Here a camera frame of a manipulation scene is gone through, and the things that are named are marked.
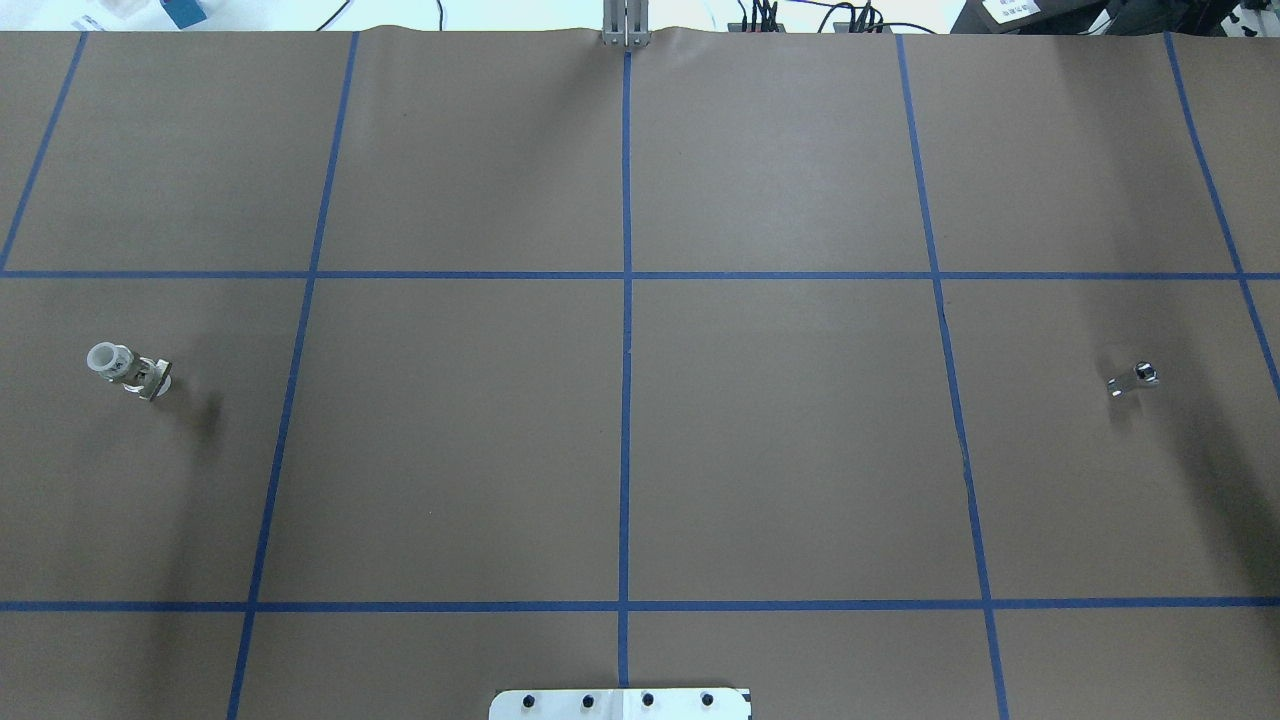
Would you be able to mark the white PPR valve with handle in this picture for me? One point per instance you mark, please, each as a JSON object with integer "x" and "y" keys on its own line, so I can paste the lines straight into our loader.
{"x": 142, "y": 376}

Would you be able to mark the chrome metal pipe fitting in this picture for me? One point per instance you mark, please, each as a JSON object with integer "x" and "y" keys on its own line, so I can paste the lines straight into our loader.
{"x": 1142, "y": 375}

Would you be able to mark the teal box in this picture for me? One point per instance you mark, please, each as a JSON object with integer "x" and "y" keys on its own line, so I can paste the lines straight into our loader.
{"x": 184, "y": 14}

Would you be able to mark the grey aluminium frame post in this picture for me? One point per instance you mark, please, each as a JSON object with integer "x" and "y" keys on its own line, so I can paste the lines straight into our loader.
{"x": 626, "y": 24}

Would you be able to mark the white metal base plate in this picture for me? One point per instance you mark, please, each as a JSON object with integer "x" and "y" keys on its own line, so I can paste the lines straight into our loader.
{"x": 623, "y": 703}

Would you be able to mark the black usb hub with cables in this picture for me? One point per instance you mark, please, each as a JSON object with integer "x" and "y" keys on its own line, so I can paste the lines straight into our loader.
{"x": 757, "y": 17}

